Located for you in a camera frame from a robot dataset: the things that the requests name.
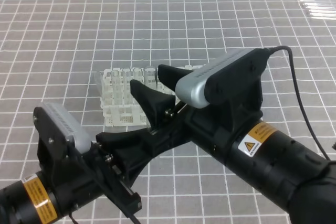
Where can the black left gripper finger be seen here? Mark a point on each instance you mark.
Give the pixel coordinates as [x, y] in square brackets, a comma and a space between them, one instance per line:
[153, 103]
[119, 140]

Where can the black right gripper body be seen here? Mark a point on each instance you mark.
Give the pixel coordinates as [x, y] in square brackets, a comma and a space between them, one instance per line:
[220, 129]

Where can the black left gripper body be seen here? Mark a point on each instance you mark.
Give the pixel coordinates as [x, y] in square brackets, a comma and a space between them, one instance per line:
[76, 179]

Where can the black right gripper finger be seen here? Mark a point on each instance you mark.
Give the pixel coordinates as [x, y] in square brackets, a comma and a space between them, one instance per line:
[178, 81]

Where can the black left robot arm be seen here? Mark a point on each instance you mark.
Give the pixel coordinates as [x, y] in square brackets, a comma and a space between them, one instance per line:
[30, 201]

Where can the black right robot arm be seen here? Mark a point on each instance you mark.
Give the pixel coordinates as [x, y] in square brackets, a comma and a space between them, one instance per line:
[293, 177]

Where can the white plastic test tube rack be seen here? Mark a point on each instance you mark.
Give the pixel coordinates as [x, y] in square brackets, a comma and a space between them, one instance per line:
[129, 112]

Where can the leftmost clear test tube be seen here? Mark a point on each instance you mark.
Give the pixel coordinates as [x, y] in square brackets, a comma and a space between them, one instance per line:
[98, 81]

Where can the grey grid tablecloth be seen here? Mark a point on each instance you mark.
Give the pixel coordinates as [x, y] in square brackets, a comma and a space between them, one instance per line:
[51, 49]

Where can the spare clear test tubes pile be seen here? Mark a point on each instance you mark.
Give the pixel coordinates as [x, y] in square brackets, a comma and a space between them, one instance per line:
[319, 9]

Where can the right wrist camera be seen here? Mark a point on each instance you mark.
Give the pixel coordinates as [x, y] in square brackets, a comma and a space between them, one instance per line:
[223, 78]

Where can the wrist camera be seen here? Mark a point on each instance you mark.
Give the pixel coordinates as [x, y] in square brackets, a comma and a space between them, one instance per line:
[223, 78]
[56, 126]

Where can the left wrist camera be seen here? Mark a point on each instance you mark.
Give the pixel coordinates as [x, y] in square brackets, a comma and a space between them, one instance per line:
[56, 126]

